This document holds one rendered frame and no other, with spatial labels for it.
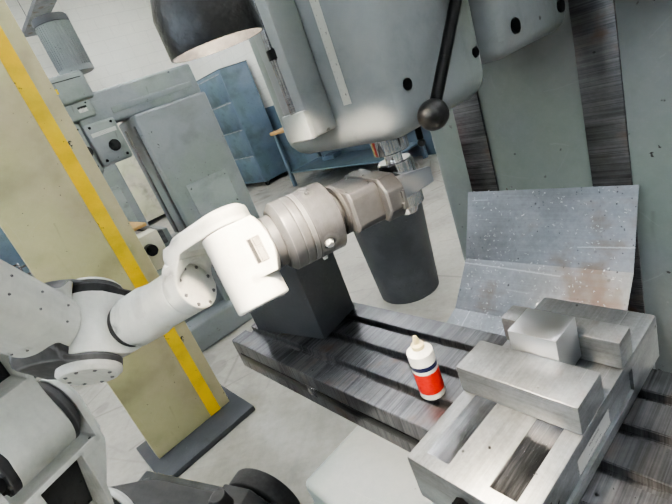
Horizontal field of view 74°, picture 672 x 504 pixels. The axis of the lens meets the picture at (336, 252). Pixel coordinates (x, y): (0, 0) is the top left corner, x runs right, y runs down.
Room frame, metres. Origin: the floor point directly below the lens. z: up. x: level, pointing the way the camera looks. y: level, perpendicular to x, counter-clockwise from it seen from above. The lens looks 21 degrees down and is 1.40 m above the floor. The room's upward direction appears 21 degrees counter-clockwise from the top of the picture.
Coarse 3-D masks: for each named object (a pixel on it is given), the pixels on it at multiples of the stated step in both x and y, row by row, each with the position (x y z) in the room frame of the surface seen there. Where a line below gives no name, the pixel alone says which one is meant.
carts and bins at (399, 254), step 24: (408, 216) 2.32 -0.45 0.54; (360, 240) 2.45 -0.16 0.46; (384, 240) 2.33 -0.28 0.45; (408, 240) 2.32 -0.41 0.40; (384, 264) 2.36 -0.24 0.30; (408, 264) 2.33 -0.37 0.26; (432, 264) 2.41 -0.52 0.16; (384, 288) 2.43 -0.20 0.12; (408, 288) 2.34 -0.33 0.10; (432, 288) 2.37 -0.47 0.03
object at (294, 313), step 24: (312, 264) 0.85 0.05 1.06; (336, 264) 0.89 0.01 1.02; (288, 288) 0.84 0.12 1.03; (312, 288) 0.83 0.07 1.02; (336, 288) 0.87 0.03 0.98; (264, 312) 0.92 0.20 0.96; (288, 312) 0.86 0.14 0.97; (312, 312) 0.81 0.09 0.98; (336, 312) 0.85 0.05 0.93; (312, 336) 0.83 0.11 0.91
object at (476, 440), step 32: (512, 320) 0.50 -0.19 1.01; (576, 320) 0.46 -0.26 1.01; (608, 320) 0.48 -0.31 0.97; (640, 320) 0.46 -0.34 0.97; (608, 352) 0.41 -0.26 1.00; (640, 352) 0.42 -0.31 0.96; (608, 384) 0.38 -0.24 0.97; (640, 384) 0.42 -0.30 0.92; (448, 416) 0.42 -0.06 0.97; (480, 416) 0.41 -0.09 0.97; (512, 416) 0.39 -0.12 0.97; (608, 416) 0.37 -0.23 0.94; (416, 448) 0.40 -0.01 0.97; (448, 448) 0.38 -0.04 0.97; (480, 448) 0.36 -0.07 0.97; (512, 448) 0.35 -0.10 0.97; (544, 448) 0.34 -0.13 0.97; (576, 448) 0.33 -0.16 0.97; (416, 480) 0.39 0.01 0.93; (448, 480) 0.34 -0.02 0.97; (480, 480) 0.33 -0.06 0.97; (512, 480) 0.32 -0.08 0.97; (544, 480) 0.30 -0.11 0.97; (576, 480) 0.32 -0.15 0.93
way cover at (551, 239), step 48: (480, 192) 0.88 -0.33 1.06; (528, 192) 0.80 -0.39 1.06; (576, 192) 0.73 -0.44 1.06; (624, 192) 0.66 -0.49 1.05; (480, 240) 0.85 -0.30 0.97; (528, 240) 0.77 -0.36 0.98; (576, 240) 0.70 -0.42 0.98; (624, 240) 0.64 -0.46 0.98; (480, 288) 0.81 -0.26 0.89; (528, 288) 0.73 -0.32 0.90; (576, 288) 0.66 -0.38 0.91; (624, 288) 0.61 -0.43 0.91
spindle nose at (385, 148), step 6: (402, 138) 0.55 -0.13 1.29; (372, 144) 0.56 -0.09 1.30; (378, 144) 0.55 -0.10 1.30; (384, 144) 0.55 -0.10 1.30; (390, 144) 0.54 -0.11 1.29; (396, 144) 0.54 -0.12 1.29; (402, 144) 0.55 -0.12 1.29; (408, 144) 0.55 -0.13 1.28; (372, 150) 0.56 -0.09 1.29; (378, 150) 0.55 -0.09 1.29; (384, 150) 0.55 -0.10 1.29; (390, 150) 0.54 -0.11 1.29; (396, 150) 0.54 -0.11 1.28; (402, 150) 0.55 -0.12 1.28; (378, 156) 0.55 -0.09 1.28; (384, 156) 0.55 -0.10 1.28
